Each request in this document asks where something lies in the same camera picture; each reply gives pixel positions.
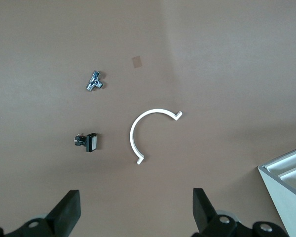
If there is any white drawer cabinet shell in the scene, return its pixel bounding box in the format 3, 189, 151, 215
258, 145, 296, 237

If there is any white C-shaped bracket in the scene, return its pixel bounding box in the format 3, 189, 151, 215
129, 108, 183, 165

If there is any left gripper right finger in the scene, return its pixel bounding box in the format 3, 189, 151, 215
192, 188, 240, 237

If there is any small black clip part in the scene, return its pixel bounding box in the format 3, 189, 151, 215
73, 132, 100, 153

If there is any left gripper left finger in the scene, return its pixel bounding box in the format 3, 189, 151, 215
14, 189, 81, 237

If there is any metal T fitting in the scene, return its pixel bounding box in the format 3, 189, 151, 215
85, 70, 106, 92

